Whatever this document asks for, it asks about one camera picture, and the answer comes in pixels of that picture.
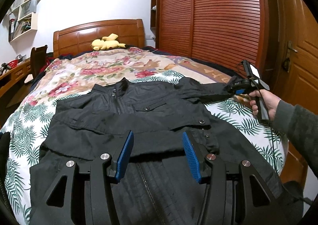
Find black zip jacket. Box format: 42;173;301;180
30;78;285;224

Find dark wooden chair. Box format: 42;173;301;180
30;45;48;79

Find floral and leaf bedspread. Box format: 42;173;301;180
1;47;288;224

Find phone mounted on gripper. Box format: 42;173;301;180
242;60;260;79

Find brass door handle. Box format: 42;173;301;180
281;40;298;73

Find small black tripod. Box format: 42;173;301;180
0;63;11;75

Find grey right sleeve forearm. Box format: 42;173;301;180
273;100;318;176

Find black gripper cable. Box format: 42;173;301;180
236;62;286;178

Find wooden bed headboard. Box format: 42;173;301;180
53;19;145;58

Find yellow plush toy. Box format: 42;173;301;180
91;33;126;51

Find person's right hand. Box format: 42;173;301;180
249;89;281;121

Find wooden room door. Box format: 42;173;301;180
273;0;317;114

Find white wall shelf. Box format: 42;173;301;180
7;0;40;43

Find red basket on desk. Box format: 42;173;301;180
8;59;19;69

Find wooden desk cabinet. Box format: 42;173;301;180
0;59;31;97

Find brown louvred wardrobe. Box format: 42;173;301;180
150;0;279;85

